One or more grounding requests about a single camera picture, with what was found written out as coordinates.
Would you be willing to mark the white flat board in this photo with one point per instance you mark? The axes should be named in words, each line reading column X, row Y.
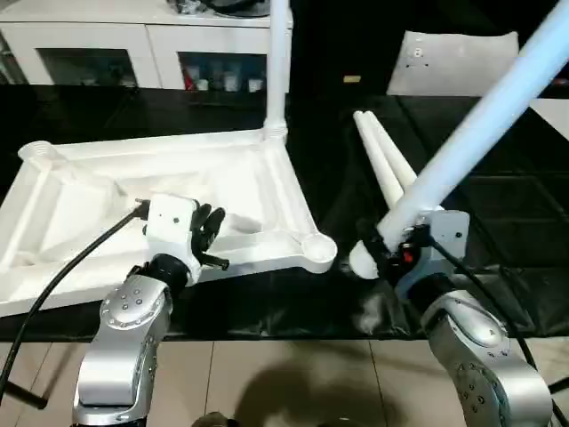
column 553, row 111

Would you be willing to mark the grey rounded device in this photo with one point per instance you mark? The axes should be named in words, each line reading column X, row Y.
column 240, row 5

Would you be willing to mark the black padded mat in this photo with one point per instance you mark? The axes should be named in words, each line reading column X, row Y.
column 489, row 178

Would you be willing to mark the white ceramic cup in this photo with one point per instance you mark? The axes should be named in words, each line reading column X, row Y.
column 203, row 84

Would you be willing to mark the white curved plastic panel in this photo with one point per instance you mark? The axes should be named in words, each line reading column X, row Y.
column 453, row 62

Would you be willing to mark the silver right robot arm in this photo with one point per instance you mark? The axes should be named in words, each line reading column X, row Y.
column 480, row 347

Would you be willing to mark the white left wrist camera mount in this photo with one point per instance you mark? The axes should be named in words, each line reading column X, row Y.
column 171, row 222

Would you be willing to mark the dark left robot foot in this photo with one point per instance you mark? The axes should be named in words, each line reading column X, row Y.
column 215, row 420

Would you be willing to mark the white plastic table top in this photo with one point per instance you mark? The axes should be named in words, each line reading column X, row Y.
column 133, row 191

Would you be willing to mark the white glass-door cabinet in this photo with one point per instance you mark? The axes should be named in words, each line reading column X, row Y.
column 146, row 40

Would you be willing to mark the white plastic table leg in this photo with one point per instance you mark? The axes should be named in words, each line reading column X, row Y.
column 467, row 120
column 395, row 160
column 378, row 164
column 278, row 66

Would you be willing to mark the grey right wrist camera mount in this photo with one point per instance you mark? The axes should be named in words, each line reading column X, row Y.
column 449, row 231

